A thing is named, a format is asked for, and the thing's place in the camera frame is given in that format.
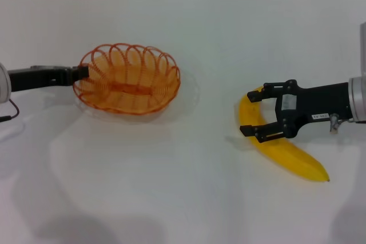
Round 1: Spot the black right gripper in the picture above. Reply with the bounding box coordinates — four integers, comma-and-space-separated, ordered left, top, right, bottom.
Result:
239, 78, 351, 144

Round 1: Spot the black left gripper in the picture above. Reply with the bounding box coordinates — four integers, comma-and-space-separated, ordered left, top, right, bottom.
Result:
7, 65, 90, 93

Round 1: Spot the orange wire basket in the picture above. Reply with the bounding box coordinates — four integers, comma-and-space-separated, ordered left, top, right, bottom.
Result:
72, 43, 182, 117

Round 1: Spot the yellow banana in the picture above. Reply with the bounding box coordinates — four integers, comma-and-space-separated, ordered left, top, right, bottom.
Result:
238, 85, 331, 183

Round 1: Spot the thin dark cable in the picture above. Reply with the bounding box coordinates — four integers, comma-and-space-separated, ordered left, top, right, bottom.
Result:
0, 98, 21, 123
339, 117, 366, 125

